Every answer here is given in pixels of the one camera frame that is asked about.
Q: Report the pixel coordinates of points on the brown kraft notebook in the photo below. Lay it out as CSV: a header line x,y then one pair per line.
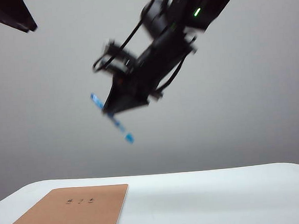
x,y
59,218

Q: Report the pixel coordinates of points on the blue transparent ballpoint pen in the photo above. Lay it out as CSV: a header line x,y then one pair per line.
x,y
128,138

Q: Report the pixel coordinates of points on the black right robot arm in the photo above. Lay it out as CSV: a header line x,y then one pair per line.
x,y
208,0

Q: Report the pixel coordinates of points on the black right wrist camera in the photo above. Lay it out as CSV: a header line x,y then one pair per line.
x,y
110,50

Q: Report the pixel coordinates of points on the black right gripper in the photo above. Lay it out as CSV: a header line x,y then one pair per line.
x,y
158,57

